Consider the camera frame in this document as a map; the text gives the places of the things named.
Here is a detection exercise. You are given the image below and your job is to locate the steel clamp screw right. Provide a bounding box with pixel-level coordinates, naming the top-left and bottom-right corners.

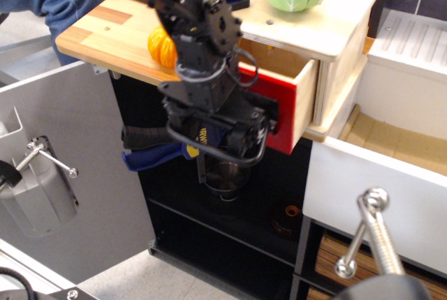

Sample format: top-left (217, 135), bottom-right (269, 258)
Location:
top-left (335, 187), bottom-right (405, 279)

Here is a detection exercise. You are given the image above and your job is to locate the red front wooden drawer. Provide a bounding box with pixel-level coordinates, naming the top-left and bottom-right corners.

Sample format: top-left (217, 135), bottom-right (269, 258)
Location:
top-left (166, 38), bottom-right (321, 169)

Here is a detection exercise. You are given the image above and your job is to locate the light plywood box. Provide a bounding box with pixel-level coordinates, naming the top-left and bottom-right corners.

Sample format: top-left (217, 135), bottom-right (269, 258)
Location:
top-left (235, 0), bottom-right (376, 144)

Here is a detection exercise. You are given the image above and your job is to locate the black cable bottom left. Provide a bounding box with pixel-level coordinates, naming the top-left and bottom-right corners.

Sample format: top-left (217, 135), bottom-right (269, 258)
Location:
top-left (0, 267), bottom-right (36, 300)

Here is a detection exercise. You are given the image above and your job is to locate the blue Irwin bar clamp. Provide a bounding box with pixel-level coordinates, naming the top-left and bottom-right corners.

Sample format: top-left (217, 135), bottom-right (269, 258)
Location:
top-left (122, 0), bottom-right (250, 172)

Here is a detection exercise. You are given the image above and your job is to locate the white toy sink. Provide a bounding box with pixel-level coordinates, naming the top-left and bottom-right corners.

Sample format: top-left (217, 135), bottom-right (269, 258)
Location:
top-left (302, 10), bottom-right (446, 276)

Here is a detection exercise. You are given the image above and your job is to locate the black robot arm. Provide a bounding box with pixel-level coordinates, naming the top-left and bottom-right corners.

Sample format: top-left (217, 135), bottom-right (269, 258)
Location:
top-left (137, 0), bottom-right (278, 165)

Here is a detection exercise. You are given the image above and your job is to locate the brown glass jar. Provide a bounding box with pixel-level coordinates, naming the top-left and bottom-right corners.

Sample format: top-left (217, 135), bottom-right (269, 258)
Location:
top-left (270, 202), bottom-right (302, 239)

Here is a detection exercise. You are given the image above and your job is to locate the wicker basket drawer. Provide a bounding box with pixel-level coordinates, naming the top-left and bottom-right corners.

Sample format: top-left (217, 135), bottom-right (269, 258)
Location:
top-left (315, 231), bottom-right (446, 300)

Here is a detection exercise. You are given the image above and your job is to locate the steel clamp screw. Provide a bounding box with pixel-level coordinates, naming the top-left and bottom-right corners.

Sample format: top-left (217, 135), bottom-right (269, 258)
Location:
top-left (15, 142), bottom-right (79, 179)
top-left (335, 187), bottom-right (405, 279)

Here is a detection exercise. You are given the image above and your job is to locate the steel clamp screw left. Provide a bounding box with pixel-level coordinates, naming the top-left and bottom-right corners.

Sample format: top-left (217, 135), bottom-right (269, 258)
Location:
top-left (15, 142), bottom-right (79, 179)

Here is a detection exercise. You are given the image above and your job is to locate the grey cabinet door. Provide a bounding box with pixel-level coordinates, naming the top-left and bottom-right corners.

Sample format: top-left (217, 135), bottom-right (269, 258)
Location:
top-left (1, 62), bottom-right (154, 283)

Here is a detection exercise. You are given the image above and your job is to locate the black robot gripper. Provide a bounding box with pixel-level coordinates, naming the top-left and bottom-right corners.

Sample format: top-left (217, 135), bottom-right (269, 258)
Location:
top-left (158, 69), bottom-right (279, 157)

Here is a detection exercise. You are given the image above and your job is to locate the small steel pot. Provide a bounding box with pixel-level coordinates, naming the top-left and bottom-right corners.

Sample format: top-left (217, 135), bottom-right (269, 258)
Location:
top-left (205, 161), bottom-right (251, 202)

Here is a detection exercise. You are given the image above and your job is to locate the black cabinet shelf unit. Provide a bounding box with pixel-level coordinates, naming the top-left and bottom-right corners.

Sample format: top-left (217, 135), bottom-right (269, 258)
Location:
top-left (110, 71), bottom-right (314, 300)

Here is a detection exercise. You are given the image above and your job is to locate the orange toy pumpkin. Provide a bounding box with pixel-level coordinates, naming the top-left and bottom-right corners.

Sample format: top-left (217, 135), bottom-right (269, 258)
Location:
top-left (147, 25), bottom-right (177, 68)

